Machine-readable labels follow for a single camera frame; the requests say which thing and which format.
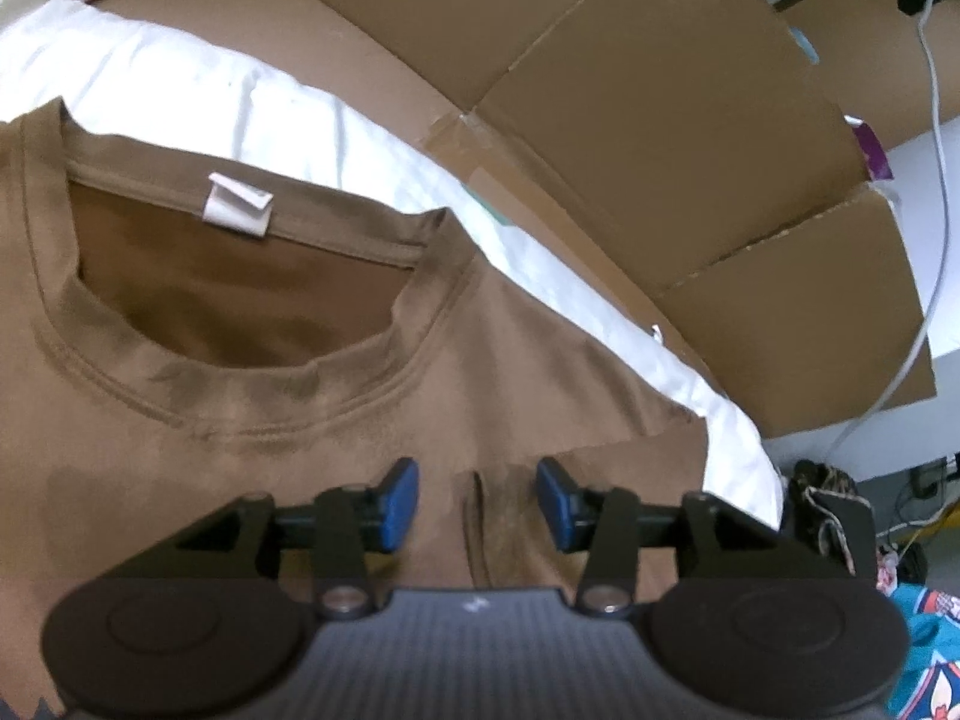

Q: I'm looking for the brown t-shirt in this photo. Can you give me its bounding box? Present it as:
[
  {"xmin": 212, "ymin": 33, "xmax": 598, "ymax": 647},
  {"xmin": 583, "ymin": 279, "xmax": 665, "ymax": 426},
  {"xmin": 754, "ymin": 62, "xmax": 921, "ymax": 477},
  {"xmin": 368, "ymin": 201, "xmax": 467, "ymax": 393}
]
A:
[{"xmin": 2, "ymin": 103, "xmax": 708, "ymax": 718}]

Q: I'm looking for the teal patterned blanket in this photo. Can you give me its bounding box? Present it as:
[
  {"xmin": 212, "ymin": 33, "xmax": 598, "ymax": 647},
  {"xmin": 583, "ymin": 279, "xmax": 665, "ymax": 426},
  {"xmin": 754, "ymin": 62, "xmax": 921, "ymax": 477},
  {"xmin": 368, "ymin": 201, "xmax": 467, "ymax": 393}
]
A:
[{"xmin": 887, "ymin": 583, "xmax": 960, "ymax": 720}]

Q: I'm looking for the brown cardboard sheet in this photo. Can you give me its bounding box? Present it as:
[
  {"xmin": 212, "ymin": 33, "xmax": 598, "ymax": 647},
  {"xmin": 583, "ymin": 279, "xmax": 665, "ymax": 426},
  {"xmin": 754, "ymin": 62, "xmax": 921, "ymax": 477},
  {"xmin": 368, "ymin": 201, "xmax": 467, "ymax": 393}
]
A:
[{"xmin": 104, "ymin": 0, "xmax": 935, "ymax": 437}]

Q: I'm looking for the cream cartoon print blanket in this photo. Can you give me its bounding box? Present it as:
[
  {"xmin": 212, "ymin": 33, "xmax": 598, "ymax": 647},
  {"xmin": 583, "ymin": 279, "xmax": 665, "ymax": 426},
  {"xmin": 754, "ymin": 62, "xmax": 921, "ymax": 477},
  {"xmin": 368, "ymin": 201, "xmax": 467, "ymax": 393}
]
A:
[{"xmin": 2, "ymin": 0, "xmax": 784, "ymax": 527}]

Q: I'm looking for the purple white package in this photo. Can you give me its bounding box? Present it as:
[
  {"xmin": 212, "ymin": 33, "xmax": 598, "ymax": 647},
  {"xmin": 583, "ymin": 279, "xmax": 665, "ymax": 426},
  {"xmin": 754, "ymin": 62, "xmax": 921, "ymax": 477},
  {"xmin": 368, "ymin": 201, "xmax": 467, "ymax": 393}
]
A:
[{"xmin": 844, "ymin": 115, "xmax": 893, "ymax": 182}]

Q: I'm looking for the white cable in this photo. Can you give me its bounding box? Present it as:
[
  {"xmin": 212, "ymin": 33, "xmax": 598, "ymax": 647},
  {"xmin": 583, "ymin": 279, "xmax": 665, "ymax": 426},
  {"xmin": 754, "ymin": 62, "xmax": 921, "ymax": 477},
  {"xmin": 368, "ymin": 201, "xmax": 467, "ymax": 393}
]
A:
[{"xmin": 820, "ymin": 0, "xmax": 949, "ymax": 467}]

